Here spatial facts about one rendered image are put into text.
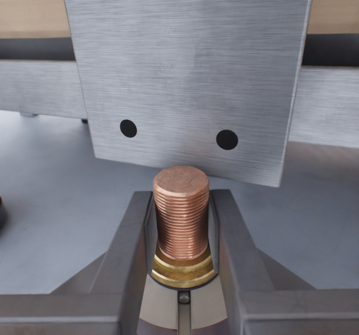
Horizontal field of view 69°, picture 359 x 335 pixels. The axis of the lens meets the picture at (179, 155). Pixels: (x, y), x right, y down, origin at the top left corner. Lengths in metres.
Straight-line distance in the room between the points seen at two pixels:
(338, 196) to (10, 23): 0.42
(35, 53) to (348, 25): 0.29
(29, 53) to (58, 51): 0.04
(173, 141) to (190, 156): 0.01
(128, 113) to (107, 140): 0.03
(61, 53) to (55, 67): 0.06
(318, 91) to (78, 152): 0.40
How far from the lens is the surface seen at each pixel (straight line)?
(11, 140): 0.61
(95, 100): 0.17
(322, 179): 0.41
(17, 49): 0.36
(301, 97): 0.19
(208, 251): 0.16
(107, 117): 0.17
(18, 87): 0.30
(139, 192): 0.15
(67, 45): 0.31
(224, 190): 0.15
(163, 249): 0.16
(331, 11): 0.23
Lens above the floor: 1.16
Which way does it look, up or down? 27 degrees up
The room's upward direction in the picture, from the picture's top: 178 degrees clockwise
